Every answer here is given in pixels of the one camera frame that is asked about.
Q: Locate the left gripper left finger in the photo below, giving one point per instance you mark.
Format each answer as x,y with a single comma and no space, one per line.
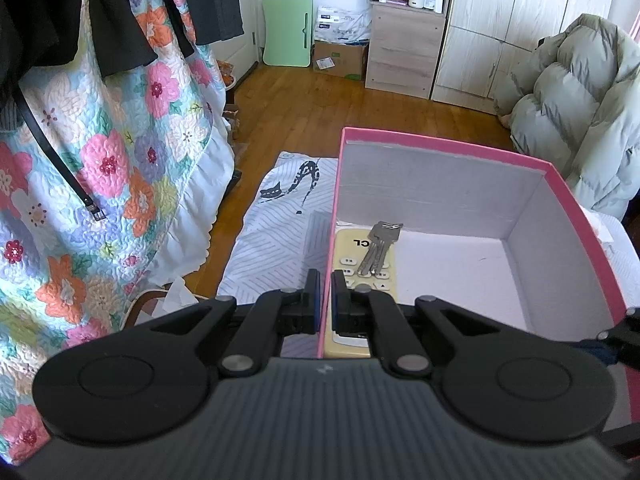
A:
240,339

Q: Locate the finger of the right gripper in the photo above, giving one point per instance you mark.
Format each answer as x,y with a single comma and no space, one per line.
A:
621,342

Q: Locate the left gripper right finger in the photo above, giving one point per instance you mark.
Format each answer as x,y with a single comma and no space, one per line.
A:
422,340

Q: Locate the silver key bunch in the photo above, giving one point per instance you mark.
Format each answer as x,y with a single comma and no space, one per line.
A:
381,237

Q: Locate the pink cardboard box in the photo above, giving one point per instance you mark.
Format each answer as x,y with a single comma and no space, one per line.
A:
499,234

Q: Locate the white patterned tablecloth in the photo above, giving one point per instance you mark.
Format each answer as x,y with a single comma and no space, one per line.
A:
286,230

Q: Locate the floral quilt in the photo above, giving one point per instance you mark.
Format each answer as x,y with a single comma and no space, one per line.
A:
133,141

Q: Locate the black belt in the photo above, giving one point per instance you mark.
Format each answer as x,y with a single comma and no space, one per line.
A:
52,155

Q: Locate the grey puffer jacket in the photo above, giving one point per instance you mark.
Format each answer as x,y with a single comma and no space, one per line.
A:
574,102

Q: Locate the cardboard box on floor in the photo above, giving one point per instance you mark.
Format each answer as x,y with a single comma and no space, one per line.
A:
348,61

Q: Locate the white plastic package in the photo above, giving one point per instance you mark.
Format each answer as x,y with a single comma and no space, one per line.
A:
339,26

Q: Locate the green folding table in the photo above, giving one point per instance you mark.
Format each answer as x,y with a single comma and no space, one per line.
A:
288,32

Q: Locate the wooden shelf cabinet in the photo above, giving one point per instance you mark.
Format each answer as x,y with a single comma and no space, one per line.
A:
406,39

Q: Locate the light wood wardrobe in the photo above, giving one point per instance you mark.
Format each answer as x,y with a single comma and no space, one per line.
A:
485,39

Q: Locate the black hanging garment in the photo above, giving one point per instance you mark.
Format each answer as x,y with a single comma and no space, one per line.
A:
37,33

